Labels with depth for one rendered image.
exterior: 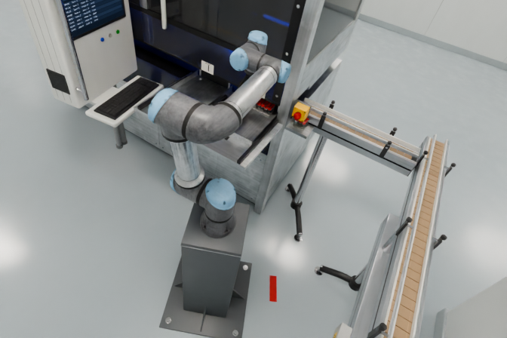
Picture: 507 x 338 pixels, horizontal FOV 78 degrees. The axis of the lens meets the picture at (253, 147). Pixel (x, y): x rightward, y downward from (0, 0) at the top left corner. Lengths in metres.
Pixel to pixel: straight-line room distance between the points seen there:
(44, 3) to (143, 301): 1.59
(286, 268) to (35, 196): 1.80
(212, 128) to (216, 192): 0.39
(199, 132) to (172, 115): 0.09
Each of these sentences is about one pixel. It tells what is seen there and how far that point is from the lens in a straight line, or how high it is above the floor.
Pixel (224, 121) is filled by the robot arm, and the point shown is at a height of 1.41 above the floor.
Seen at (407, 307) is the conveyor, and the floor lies 0.93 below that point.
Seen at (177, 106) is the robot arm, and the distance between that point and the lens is 0.89.
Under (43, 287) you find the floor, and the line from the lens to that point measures 2.29.
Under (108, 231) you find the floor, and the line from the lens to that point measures 2.35.
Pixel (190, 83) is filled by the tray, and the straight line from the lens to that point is 1.96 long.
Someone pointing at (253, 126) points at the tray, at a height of 0.88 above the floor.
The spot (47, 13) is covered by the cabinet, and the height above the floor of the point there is 1.32.
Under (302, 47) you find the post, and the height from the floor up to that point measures 1.34.
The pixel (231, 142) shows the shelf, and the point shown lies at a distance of 1.57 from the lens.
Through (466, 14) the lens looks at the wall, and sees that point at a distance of 6.09.
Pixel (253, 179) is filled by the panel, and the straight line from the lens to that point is 2.15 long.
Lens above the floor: 1.97
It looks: 44 degrees down
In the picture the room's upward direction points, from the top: 11 degrees clockwise
